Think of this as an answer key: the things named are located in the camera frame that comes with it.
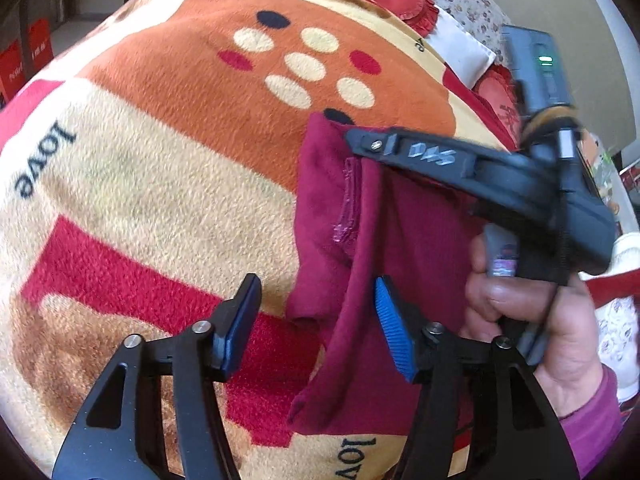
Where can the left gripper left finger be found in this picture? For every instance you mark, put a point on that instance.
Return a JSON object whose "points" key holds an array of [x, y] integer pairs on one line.
{"points": [[118, 431]]}

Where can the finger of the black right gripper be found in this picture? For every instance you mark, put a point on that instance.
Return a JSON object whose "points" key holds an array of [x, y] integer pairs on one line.
{"points": [[430, 156]]}

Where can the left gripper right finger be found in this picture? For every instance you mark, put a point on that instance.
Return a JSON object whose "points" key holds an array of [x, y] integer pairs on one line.
{"points": [[515, 432]]}

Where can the maroon fleece garment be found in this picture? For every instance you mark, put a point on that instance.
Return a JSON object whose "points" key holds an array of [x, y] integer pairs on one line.
{"points": [[356, 220]]}

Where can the right forearm purple sleeve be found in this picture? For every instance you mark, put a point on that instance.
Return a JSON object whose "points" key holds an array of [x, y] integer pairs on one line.
{"points": [[592, 429]]}

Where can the right hand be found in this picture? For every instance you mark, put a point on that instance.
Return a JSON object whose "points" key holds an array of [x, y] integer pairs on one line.
{"points": [[571, 372]]}

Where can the red heart pillow right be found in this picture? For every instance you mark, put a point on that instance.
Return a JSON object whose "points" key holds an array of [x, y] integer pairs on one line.
{"points": [[495, 87]]}

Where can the white pillow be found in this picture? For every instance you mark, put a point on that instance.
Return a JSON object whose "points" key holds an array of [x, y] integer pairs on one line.
{"points": [[468, 58]]}

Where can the red and white cloth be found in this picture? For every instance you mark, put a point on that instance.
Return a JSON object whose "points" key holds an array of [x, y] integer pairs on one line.
{"points": [[616, 296]]}

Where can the orange red patterned blanket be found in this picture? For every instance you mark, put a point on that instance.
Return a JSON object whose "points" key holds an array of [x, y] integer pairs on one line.
{"points": [[152, 165]]}

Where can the red gift bag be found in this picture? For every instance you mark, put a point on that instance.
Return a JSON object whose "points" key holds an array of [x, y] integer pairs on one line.
{"points": [[11, 64]]}

